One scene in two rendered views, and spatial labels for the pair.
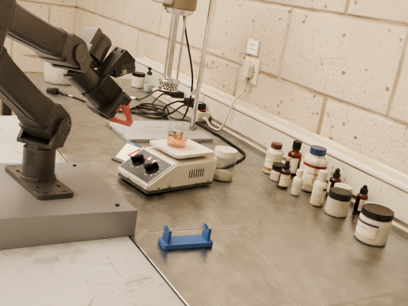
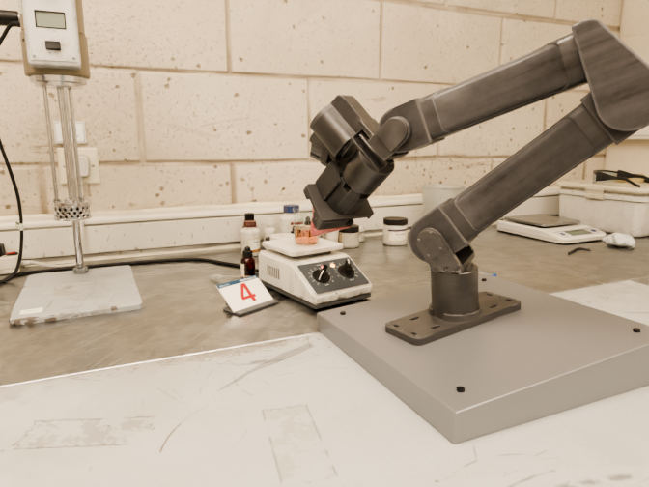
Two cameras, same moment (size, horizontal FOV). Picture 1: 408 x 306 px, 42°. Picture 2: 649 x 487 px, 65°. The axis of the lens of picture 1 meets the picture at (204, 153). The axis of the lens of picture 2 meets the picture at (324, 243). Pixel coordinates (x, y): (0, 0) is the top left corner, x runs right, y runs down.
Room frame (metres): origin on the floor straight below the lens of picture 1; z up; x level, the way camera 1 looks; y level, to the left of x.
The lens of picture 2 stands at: (1.05, 1.00, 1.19)
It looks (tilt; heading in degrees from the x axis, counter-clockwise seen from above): 12 degrees down; 278
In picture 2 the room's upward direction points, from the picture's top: straight up
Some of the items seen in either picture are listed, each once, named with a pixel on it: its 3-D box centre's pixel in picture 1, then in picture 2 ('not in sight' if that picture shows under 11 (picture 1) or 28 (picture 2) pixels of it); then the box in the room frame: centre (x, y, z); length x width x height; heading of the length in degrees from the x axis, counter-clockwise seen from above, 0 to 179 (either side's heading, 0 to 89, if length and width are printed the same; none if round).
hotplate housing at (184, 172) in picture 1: (170, 165); (309, 270); (1.21, 0.07, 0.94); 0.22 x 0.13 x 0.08; 134
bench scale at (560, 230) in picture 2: not in sight; (549, 228); (0.59, -0.58, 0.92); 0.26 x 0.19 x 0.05; 123
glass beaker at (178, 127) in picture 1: (176, 131); (305, 225); (1.22, 0.07, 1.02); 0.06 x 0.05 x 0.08; 78
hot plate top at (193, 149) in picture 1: (181, 147); (302, 244); (1.23, 0.06, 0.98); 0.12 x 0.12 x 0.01; 44
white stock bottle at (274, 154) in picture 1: (274, 158); (250, 238); (1.41, -0.20, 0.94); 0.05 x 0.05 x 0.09
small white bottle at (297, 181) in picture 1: (297, 181); not in sight; (1.26, -0.25, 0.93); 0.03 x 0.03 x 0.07
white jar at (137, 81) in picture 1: (138, 79); not in sight; (2.34, 0.34, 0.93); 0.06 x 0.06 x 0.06
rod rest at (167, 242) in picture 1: (186, 235); not in sight; (0.89, 0.01, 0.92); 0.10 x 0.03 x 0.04; 117
